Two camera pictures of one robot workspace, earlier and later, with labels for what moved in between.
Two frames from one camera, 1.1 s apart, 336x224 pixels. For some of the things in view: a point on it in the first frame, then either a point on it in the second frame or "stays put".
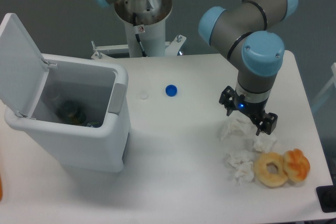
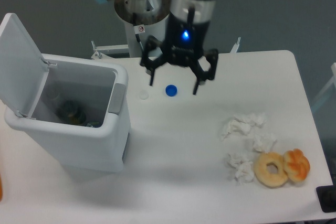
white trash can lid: [23, 71] stays put
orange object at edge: [1, 188] stays put
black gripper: [254, 111] -> [183, 45]
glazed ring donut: [262, 174] stays put
